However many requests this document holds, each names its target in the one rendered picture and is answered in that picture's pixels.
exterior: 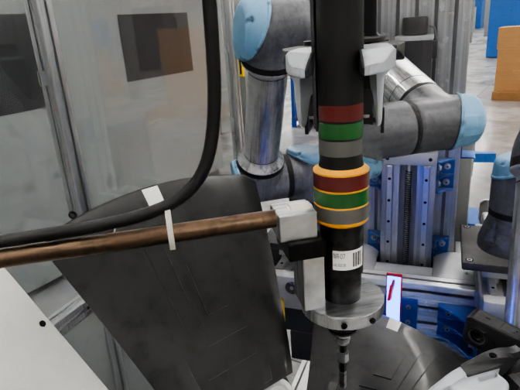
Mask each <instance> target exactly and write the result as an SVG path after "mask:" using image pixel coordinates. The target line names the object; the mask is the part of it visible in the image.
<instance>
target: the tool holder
mask: <svg viewBox="0 0 520 390"><path fill-rule="evenodd" d="M302 201H306V200H294V201H288V202H282V203H277V204H271V205H270V210H276V211H275V215H276V220H277V226H276V227H272V230H273V231H274V232H275V235H276V237H277V242H278V243H279V246H280V247H281V249H282V250H283V252H284V253H285V255H286V257H287V258H288V260H289V262H293V268H294V285H295V294H296V296H297V297H298V299H299V301H300V303H301V304H302V311H303V313H304V314H305V316H306V317H307V318H308V319H309V320H311V321H312V322H314V323H315V324H317V325H319V326H322V327H325V328H328V329H331V330H358V329H361V328H365V327H368V326H371V325H372V324H373V323H376V322H377V321H378V320H379V319H380V318H381V317H382V315H383V313H384V307H385V297H384V294H383V292H382V291H381V289H380V288H379V287H378V286H377V285H375V284H374V283H373V282H370V281H368V280H367V279H363V278H361V298H360V299H359V300H358V301H357V302H356V303H352V304H349V305H337V304H334V303H330V302H328V301H327V300H326V299H325V280H324V257H325V256H326V240H325V238H324V237H323V236H322V235H321V233H320V232H319V231H318V230H317V215H316V211H315V210H314V209H313V208H312V207H311V208H309V209H303V210H294V211H291V210H287V208H286V207H288V206H287V204H290V203H296V202H302Z"/></svg>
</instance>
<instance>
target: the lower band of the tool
mask: <svg viewBox="0 0 520 390"><path fill-rule="evenodd" d="M313 171H314V172H315V173H316V174H318V175H320V176H326V177H333V178H347V177H354V176H360V175H363V174H365V173H367V172H368V171H369V165H367V164H366V163H364V165H363V166H362V167H360V168H358V169H352V170H344V171H336V170H328V169H323V168H321V167H319V163H318V164H316V165H315V166H314V167H313ZM314 188H315V189H316V190H318V189H317V188H316V187H314ZM367 188H369V186H368V187H366V188H365V189H363V190H359V191H355V192H350V193H331V192H326V191H322V190H318V191H320V192H323V193H330V194H351V193H359V192H361V191H364V190H366V189H367ZM314 203H315V202H314ZM368 203H369V201H368V202H367V203H366V204H365V205H363V206H360V207H355V208H351V209H332V208H327V207H322V206H320V205H318V204H316V203H315V204H316V205H317V206H318V207H321V208H323V209H327V210H355V209H358V208H362V207H364V206H366V205H367V204H368ZM368 218H369V217H368ZM368 218H367V219H366V220H364V221H362V222H360V223H356V224H347V225H336V224H327V223H323V222H322V221H319V220H317V222H318V223H319V224H321V225H323V226H325V227H328V228H336V229H348V228H355V227H358V226H361V225H362V224H364V223H365V222H366V221H367V220H368Z"/></svg>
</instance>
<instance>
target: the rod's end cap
mask: <svg viewBox="0 0 520 390"><path fill-rule="evenodd" d="M287 206H288V207H286V208H287V210H291V211H294V210H303V209H309V208H311V207H313V205H312V204H311V203H310V202H309V201H302V202H296V203H290V204H287Z"/></svg>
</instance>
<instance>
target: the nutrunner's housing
mask: <svg viewBox="0 0 520 390"><path fill-rule="evenodd" d="M320 233H321V235H322V236H323V237H324V238H325V240H326V256H325V257H324V280H325V299H326V300H327V301H328V302H330V303H334V304H337V305H349V304H352V303H356V302H357V301H358V300H359V299H360V298H361V273H362V272H363V267H364V224H362V225H361V226H358V227H353V228H348V229H336V228H330V227H325V226H323V225H321V224H320ZM328 330H329V332H330V333H331V334H333V335H335V336H338V337H349V336H352V335H354V334H355V333H356V332H357V330H331V329H328Z"/></svg>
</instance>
